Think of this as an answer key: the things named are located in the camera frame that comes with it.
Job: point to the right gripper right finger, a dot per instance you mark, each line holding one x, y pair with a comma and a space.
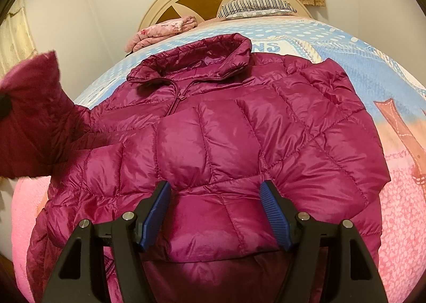
350, 274

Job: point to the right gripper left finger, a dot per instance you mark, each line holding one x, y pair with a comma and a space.
80, 275

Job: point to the magenta puffer jacket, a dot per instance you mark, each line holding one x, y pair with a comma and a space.
215, 120

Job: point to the blue pink bed blanket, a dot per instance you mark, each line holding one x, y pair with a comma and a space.
392, 97

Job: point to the beige side curtain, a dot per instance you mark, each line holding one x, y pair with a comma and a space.
16, 40

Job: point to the pink floral folded quilt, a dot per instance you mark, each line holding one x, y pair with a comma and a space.
159, 32

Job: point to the striped pillow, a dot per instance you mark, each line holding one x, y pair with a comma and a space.
237, 9

